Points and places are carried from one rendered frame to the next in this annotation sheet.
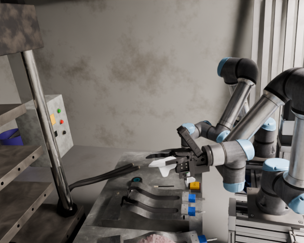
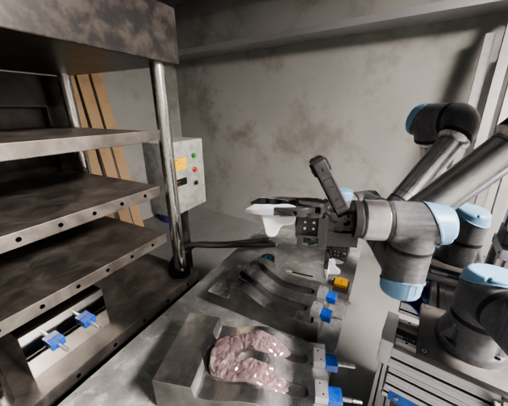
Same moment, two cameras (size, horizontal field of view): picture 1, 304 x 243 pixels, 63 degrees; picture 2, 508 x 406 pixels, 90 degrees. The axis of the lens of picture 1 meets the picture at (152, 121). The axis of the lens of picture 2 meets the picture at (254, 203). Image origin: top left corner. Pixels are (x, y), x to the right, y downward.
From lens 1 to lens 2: 39 cm
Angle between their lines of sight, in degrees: 14
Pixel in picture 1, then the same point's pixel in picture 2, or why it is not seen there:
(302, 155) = not seen: outside the picture
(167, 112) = not seen: hidden behind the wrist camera
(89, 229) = (193, 300)
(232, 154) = (409, 222)
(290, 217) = (504, 379)
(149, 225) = (263, 317)
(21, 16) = (153, 14)
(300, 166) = not seen: outside the picture
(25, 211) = (121, 256)
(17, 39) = (140, 39)
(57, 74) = (221, 137)
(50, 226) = (154, 283)
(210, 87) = (390, 173)
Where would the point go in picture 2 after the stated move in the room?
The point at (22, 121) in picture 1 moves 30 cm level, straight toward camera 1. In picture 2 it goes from (150, 158) to (139, 170)
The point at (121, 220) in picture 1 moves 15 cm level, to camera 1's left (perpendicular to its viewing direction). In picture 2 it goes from (230, 299) to (198, 292)
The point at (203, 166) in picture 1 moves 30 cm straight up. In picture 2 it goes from (346, 234) to (372, 47)
